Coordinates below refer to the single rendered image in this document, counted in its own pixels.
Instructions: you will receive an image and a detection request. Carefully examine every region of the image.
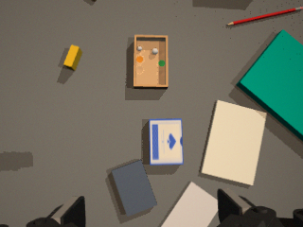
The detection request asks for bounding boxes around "covered wooden puzzle box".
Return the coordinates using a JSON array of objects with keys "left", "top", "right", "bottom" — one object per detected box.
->
[{"left": 133, "top": 34, "right": 169, "bottom": 89}]

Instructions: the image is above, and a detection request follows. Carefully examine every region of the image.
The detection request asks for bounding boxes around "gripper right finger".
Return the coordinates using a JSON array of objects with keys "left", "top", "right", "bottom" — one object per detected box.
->
[{"left": 217, "top": 188, "right": 303, "bottom": 227}]

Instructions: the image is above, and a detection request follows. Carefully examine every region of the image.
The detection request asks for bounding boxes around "pale white pad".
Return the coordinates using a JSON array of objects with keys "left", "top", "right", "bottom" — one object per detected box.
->
[{"left": 160, "top": 181, "right": 220, "bottom": 227}]

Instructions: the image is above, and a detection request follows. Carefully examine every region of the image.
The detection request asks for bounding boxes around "yellow block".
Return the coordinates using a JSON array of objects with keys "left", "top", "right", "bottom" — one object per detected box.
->
[{"left": 62, "top": 44, "right": 83, "bottom": 71}]

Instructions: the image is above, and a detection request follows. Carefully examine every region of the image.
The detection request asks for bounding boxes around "blue white card box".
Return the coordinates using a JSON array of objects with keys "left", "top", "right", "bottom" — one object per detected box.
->
[{"left": 149, "top": 118, "right": 185, "bottom": 166}]

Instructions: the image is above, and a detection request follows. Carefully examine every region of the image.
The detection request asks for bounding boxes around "slate grey book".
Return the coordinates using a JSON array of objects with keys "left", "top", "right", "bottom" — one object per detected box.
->
[{"left": 111, "top": 159, "right": 158, "bottom": 218}]

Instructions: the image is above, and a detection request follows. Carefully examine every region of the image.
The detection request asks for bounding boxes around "red pencil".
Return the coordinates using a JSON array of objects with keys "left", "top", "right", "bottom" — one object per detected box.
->
[{"left": 226, "top": 6, "right": 303, "bottom": 26}]

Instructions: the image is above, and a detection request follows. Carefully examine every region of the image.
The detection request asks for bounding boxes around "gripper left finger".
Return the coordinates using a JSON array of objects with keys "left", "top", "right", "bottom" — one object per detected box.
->
[{"left": 27, "top": 195, "right": 87, "bottom": 227}]

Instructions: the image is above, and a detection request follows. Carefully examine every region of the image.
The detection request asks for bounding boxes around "teal green book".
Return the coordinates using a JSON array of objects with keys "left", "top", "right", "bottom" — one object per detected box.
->
[{"left": 236, "top": 29, "right": 303, "bottom": 142}]

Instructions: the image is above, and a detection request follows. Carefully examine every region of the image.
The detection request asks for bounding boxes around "cream paper pad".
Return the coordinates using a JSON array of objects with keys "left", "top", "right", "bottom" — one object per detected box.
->
[{"left": 201, "top": 99, "right": 268, "bottom": 186}]

